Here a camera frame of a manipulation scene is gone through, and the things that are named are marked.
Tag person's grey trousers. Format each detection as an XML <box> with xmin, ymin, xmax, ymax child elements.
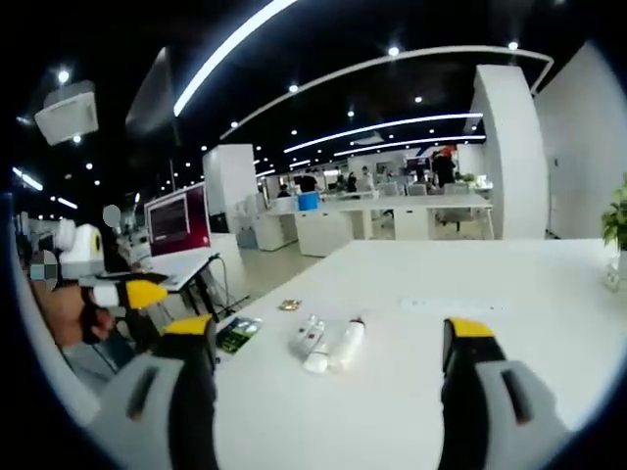
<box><xmin>58</xmin><ymin>332</ymin><xmax>148</xmax><ymax>393</ymax></box>

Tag white skincare tube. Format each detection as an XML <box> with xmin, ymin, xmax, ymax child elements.
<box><xmin>302</xmin><ymin>350</ymin><xmax>330</xmax><ymax>377</ymax></box>

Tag person in white shirt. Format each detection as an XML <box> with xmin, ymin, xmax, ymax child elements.
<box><xmin>4</xmin><ymin>190</ymin><xmax>104</xmax><ymax>427</ymax></box>

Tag ceiling air conditioner unit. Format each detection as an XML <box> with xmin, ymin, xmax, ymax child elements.
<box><xmin>33</xmin><ymin>80</ymin><xmax>100</xmax><ymax>147</ymax></box>

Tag person's left hand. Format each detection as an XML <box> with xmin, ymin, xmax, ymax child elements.
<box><xmin>74</xmin><ymin>301</ymin><xmax>118</xmax><ymax>347</ymax></box>

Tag white skincare bottle red collar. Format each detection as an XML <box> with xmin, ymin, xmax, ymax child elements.
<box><xmin>328</xmin><ymin>316</ymin><xmax>368</xmax><ymax>376</ymax></box>

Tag small skincare bottle red square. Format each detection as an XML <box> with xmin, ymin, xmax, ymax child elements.
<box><xmin>287</xmin><ymin>315</ymin><xmax>314</xmax><ymax>358</ymax></box>
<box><xmin>301</xmin><ymin>317</ymin><xmax>328</xmax><ymax>361</ymax></box>

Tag white office desk row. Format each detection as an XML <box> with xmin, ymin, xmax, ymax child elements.
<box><xmin>264</xmin><ymin>193</ymin><xmax>494</xmax><ymax>259</ymax></box>

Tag green black face mask packet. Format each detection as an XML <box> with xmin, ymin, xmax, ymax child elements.
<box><xmin>215</xmin><ymin>316</ymin><xmax>265</xmax><ymax>354</ymax></box>

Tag white standing desk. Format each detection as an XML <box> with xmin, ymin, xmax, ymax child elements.
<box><xmin>77</xmin><ymin>252</ymin><xmax>231</xmax><ymax>319</ymax></box>

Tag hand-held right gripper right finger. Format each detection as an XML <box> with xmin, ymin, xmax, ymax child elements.
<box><xmin>437</xmin><ymin>316</ymin><xmax>574</xmax><ymax>470</ymax></box>

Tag red screen monitor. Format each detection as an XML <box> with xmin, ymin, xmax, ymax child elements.
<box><xmin>144</xmin><ymin>181</ymin><xmax>213</xmax><ymax>259</ymax></box>

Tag green potted plant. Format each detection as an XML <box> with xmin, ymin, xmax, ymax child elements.
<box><xmin>601</xmin><ymin>183</ymin><xmax>627</xmax><ymax>249</ymax></box>

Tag white plant pot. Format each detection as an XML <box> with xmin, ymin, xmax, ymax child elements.
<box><xmin>604</xmin><ymin>249</ymin><xmax>627</xmax><ymax>294</ymax></box>

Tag thick black desk cable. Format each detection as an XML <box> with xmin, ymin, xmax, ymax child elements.
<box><xmin>213</xmin><ymin>254</ymin><xmax>251</xmax><ymax>314</ymax></box>

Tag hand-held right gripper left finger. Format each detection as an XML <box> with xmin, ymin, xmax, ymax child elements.
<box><xmin>91</xmin><ymin>314</ymin><xmax>220</xmax><ymax>470</ymax></box>

